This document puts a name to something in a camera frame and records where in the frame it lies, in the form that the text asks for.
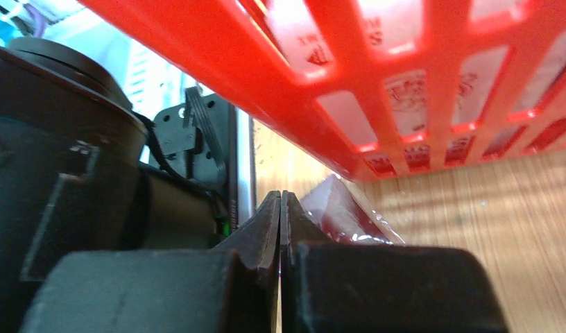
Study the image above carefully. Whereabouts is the dark red snack packet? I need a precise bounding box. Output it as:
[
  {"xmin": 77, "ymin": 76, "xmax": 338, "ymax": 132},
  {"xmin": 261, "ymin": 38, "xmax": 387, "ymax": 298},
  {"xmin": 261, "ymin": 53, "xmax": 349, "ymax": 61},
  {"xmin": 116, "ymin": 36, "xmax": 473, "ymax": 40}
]
[{"xmin": 300, "ymin": 173, "xmax": 405, "ymax": 246}]

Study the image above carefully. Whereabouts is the red plastic shopping basket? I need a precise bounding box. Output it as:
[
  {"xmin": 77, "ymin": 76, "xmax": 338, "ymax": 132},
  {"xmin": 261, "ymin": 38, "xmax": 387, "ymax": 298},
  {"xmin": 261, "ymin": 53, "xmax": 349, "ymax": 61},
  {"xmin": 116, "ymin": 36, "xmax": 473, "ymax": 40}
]
[{"xmin": 85, "ymin": 1, "xmax": 566, "ymax": 181}]

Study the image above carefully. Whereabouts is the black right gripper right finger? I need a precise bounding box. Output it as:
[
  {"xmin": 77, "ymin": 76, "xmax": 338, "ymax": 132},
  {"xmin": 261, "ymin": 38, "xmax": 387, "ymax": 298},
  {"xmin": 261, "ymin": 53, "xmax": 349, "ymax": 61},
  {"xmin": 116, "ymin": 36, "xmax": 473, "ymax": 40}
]
[{"xmin": 281, "ymin": 191, "xmax": 508, "ymax": 332}]

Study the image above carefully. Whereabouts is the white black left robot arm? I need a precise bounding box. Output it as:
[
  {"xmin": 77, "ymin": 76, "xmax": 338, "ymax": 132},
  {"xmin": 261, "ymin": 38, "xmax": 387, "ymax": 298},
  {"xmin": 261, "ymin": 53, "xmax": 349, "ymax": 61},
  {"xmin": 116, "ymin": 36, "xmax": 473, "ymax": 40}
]
[{"xmin": 0, "ymin": 37, "xmax": 237, "ymax": 332}]

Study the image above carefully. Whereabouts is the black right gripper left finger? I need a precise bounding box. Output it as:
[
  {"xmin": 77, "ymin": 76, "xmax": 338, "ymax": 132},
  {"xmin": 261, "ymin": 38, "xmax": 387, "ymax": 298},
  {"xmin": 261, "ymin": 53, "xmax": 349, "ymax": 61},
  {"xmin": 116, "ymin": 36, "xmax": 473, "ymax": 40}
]
[{"xmin": 21, "ymin": 191, "xmax": 282, "ymax": 332}]

